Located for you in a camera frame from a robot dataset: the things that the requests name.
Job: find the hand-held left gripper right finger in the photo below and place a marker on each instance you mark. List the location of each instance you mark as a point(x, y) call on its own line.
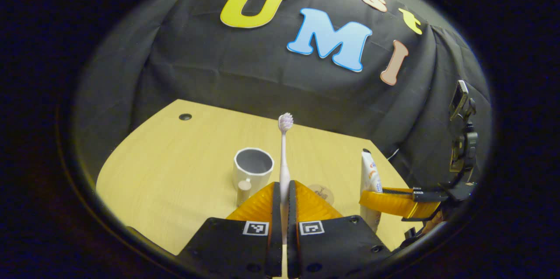
point(292, 226)

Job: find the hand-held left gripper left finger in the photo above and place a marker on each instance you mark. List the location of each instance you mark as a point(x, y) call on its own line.
point(275, 226)

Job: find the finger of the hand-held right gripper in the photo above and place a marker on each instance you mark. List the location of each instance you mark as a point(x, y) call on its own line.
point(398, 189)
point(393, 204)

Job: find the white toothpaste tube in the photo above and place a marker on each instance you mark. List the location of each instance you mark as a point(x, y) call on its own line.
point(369, 174)

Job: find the round wooden coaster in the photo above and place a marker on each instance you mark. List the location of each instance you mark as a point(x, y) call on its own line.
point(324, 192)

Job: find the white cup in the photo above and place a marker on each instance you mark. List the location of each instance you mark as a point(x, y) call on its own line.
point(253, 169)

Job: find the pink toothbrush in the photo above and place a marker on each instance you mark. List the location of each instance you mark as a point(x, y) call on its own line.
point(284, 156)

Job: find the smartphone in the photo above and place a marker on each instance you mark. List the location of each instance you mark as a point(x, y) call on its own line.
point(459, 97)

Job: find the black desk grommet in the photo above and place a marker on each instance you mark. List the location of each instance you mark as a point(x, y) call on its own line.
point(185, 116)

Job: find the black backdrop cloth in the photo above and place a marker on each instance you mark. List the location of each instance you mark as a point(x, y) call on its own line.
point(218, 73)

